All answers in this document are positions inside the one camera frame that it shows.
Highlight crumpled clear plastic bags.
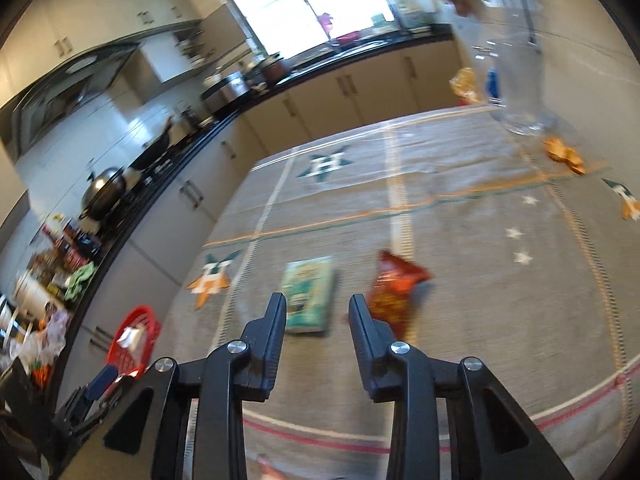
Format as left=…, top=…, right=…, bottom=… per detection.
left=9, top=310, right=70, bottom=373

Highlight dark cooking pot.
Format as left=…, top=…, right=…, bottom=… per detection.
left=258, top=52, right=291, bottom=87

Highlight orange peel scrap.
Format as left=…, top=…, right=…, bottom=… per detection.
left=544, top=136, right=586, bottom=174

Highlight green flat box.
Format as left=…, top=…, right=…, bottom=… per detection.
left=281, top=257, right=334, bottom=334

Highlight white electric kettle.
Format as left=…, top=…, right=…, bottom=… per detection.
left=13, top=272, right=62, bottom=321

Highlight yellow plastic bag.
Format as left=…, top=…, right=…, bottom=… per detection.
left=449, top=67, right=488, bottom=105

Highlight clear glass pitcher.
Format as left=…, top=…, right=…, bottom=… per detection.
left=473, top=0, right=553, bottom=136

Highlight black frying pan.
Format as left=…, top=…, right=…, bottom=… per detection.
left=130, top=116, right=174, bottom=171

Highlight red plastic mesh basket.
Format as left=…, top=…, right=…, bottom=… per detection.
left=106, top=306, right=162, bottom=377

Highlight grey patterned tablecloth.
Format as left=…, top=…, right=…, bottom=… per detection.
left=155, top=108, right=639, bottom=479

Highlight green cloth rag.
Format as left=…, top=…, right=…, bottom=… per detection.
left=64, top=261, right=96, bottom=302

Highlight silver rice cooker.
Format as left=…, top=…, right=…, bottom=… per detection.
left=201, top=70, right=250, bottom=114

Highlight brown foil snack wrapper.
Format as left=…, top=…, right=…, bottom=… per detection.
left=367, top=250, right=433, bottom=339

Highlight range hood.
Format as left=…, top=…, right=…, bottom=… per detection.
left=1, top=41, right=139, bottom=159

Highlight steel wok with lid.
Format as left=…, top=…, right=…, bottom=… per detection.
left=79, top=162, right=127, bottom=222

